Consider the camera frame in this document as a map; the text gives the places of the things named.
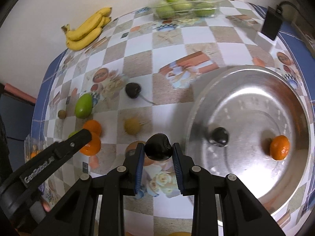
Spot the green round jujube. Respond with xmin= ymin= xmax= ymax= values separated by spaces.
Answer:
xmin=68 ymin=131 xmax=79 ymax=138

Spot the orange tangerine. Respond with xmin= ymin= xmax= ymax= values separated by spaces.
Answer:
xmin=80 ymin=132 xmax=101 ymax=156
xmin=82 ymin=119 xmax=102 ymax=136

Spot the brown round longan fruit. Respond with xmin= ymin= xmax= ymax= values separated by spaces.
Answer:
xmin=124 ymin=117 xmax=142 ymax=135

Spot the clear box of small fruits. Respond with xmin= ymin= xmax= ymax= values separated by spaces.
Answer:
xmin=23 ymin=135 xmax=49 ymax=162

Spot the person's left hand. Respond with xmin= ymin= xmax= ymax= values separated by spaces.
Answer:
xmin=41 ymin=200 xmax=51 ymax=212

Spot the small brown longan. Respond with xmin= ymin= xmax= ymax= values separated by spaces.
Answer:
xmin=58 ymin=110 xmax=67 ymax=119

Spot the green oval jujube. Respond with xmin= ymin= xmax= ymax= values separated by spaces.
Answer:
xmin=75 ymin=93 xmax=93 ymax=119

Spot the dark cherry in tray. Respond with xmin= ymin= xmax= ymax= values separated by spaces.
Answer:
xmin=209 ymin=127 xmax=230 ymax=148

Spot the dark cherry with stem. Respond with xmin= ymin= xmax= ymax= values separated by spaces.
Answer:
xmin=125 ymin=82 xmax=155 ymax=105

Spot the small orange in tray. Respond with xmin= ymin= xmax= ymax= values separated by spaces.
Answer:
xmin=269 ymin=135 xmax=290 ymax=161

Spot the checkered printed tablecloth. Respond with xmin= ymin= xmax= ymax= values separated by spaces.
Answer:
xmin=30 ymin=0 xmax=315 ymax=236

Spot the round silver metal tray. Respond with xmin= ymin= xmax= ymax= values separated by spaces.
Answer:
xmin=185 ymin=65 xmax=311 ymax=214

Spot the yellow banana bunch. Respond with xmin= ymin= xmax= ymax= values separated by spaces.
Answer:
xmin=61 ymin=7 xmax=112 ymax=51

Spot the clear plastic fruit box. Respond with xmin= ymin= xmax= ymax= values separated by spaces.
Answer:
xmin=148 ymin=0 xmax=223 ymax=20

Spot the black power adapter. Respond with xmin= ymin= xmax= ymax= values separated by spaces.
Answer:
xmin=260 ymin=0 xmax=300 ymax=41

